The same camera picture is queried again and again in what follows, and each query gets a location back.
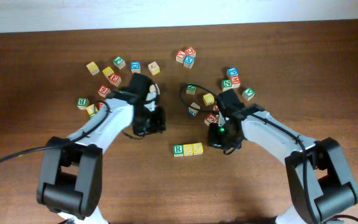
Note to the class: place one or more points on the green P block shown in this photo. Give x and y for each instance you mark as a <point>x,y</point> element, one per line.
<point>119,62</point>

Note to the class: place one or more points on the red M block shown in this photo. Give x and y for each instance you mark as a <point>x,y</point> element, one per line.
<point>235,81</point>

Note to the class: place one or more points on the yellow A block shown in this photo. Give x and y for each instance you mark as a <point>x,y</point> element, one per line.
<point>153,68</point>

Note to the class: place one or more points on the yellow B block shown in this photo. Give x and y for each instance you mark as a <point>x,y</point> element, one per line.
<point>208,99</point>

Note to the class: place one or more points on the green B block left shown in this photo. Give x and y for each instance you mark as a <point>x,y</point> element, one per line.
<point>82,103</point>

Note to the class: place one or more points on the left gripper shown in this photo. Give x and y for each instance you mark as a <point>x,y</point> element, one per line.
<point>150,125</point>

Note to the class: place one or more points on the plain wooden block centre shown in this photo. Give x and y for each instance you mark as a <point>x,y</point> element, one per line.
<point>154,88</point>

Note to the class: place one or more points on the green V block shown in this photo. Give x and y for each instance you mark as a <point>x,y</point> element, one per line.
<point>248,94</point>

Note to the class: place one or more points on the red Q block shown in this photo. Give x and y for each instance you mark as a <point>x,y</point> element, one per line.
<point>190,51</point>

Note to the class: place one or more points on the yellow S letter block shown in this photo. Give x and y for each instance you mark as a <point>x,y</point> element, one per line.
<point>188,149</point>

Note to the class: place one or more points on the blue D block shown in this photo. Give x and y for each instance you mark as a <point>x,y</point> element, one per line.
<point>135,67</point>

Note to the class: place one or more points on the blue P block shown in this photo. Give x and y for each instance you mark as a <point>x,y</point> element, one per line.
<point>232,72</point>

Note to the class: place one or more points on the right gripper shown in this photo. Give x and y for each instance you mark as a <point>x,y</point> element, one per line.
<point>214,139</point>

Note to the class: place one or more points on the red 6 block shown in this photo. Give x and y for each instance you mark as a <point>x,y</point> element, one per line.
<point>103,91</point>

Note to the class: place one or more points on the red E block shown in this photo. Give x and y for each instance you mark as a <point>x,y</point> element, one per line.
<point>115,79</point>

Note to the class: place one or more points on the green N block centre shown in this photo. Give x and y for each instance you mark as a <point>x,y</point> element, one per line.
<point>190,89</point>

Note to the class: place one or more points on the blue X block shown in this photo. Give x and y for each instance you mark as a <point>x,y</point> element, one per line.
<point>188,61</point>

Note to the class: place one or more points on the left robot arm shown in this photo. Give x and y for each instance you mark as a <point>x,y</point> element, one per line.
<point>70,182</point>

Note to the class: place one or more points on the yellow block beside E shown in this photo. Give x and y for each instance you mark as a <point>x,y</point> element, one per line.
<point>108,72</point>

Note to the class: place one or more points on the green N block right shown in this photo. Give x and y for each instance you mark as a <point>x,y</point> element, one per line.
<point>226,85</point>

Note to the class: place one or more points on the wooden block blue side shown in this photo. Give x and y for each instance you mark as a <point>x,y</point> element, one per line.
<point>193,109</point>

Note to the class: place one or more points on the green R letter block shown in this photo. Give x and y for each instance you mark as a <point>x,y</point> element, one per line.
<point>178,150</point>

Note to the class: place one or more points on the green n block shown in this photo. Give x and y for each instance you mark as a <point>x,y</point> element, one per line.
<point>226,85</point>
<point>190,89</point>

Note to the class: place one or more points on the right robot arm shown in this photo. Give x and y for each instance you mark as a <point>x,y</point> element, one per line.
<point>321,182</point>

